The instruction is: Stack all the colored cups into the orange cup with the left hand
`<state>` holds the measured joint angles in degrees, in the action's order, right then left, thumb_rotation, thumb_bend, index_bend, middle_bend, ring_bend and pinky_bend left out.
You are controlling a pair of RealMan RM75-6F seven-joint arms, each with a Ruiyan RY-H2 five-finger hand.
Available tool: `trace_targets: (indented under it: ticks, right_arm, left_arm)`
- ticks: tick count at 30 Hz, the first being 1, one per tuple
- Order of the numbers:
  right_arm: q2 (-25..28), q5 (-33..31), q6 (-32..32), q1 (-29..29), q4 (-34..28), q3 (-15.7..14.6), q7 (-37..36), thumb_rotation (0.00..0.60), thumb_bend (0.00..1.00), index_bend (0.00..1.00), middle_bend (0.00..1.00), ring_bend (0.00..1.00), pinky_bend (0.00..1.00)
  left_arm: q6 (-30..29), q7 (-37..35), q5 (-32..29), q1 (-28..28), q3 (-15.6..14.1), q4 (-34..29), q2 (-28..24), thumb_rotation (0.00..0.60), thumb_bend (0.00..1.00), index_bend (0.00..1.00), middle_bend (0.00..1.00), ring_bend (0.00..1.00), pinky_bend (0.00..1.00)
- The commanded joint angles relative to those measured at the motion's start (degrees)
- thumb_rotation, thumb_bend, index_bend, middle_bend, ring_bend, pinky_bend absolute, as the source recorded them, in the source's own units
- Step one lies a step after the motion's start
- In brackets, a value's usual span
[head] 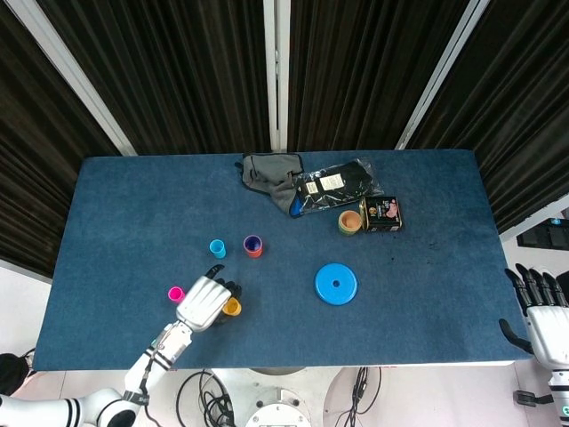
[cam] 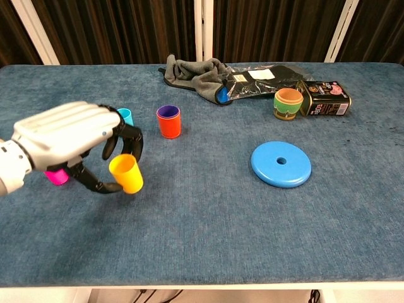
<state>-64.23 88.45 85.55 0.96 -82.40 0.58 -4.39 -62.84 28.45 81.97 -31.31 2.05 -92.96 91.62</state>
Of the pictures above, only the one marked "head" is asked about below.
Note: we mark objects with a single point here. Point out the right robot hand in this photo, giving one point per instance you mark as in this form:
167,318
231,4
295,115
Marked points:
551,333

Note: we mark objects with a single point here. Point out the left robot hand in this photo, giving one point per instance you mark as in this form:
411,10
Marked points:
202,302

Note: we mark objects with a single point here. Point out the pink plastic cup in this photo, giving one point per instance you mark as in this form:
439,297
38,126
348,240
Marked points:
176,293

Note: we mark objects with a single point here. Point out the yellow plastic cup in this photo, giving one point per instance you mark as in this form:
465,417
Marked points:
233,307

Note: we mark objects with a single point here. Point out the cyan plastic cup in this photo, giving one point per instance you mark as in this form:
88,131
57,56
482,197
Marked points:
217,247

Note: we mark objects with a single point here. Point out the orange plastic cup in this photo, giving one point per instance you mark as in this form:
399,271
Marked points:
254,254

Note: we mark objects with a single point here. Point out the purple plastic cup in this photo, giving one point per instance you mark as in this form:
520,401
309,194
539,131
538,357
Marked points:
252,243

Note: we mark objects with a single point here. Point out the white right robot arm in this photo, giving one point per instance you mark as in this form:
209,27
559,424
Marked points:
560,387

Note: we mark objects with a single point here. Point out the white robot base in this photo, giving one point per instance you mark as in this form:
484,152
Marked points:
275,400

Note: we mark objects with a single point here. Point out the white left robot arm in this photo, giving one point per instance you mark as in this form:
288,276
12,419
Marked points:
169,347

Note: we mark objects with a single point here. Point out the green and orange wooden cup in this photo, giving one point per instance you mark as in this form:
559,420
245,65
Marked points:
349,221

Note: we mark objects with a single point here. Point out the small black device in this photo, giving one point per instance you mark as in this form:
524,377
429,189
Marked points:
526,397

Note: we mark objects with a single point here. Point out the black monitor screen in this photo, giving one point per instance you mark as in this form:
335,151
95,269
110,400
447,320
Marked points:
542,238

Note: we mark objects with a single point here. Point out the blue velvet table cover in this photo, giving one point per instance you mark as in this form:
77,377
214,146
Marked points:
133,200

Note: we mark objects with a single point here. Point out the blue disc with hole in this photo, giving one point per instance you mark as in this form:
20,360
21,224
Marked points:
326,291

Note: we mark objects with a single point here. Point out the grey crumpled cloth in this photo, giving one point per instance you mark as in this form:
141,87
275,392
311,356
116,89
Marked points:
266,173

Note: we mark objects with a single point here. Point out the black socks in plastic bag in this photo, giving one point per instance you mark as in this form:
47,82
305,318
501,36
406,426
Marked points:
351,178

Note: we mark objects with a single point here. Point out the black rectangular tin can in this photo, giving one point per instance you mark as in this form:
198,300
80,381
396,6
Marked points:
382,213

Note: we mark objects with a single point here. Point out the dark pleated curtain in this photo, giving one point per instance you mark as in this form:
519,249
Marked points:
178,66

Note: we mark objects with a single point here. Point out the white vertical frame post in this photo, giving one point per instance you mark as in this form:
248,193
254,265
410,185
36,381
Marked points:
275,89

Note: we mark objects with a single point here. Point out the white slanted frame beam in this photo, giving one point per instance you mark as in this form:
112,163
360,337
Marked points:
66,66
444,66

